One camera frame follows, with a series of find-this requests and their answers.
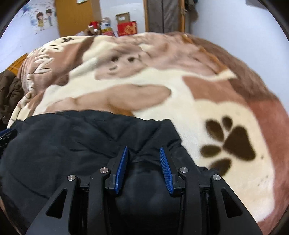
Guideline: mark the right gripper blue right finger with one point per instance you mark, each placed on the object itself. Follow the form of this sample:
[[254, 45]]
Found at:
[[170, 172]]

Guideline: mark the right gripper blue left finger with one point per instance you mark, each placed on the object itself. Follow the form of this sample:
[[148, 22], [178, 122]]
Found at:
[[117, 167]]

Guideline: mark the black puffer jacket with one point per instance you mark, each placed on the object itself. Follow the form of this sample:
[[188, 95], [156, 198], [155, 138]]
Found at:
[[53, 178]]

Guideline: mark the brown puffer coat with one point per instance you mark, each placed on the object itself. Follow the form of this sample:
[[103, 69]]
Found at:
[[11, 93]]

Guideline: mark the wooden bedside desk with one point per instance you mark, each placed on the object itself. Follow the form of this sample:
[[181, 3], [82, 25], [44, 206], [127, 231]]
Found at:
[[15, 66]]

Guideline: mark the brown plush bear blanket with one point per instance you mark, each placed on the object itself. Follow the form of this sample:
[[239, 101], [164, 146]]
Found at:
[[225, 115]]

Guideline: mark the yellow wooden wardrobe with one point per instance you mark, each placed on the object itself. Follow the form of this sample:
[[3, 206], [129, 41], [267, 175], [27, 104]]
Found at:
[[75, 17]]

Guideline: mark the red gift box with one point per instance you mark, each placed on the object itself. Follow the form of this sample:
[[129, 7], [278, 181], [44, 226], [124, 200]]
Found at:
[[128, 28]]

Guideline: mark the santa hat plush toy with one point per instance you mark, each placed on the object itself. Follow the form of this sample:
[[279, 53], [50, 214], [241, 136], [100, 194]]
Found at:
[[93, 29]]

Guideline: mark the brown cardboard box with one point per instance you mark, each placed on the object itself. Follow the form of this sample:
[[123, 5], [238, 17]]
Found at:
[[122, 18]]

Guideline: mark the wooden framed door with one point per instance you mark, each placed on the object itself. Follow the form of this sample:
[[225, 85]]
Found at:
[[164, 16]]

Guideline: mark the hanging bag on door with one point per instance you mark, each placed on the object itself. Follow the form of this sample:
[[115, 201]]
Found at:
[[190, 6]]

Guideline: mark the cartoon couple wall sticker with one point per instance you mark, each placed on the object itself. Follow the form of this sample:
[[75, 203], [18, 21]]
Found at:
[[42, 14]]

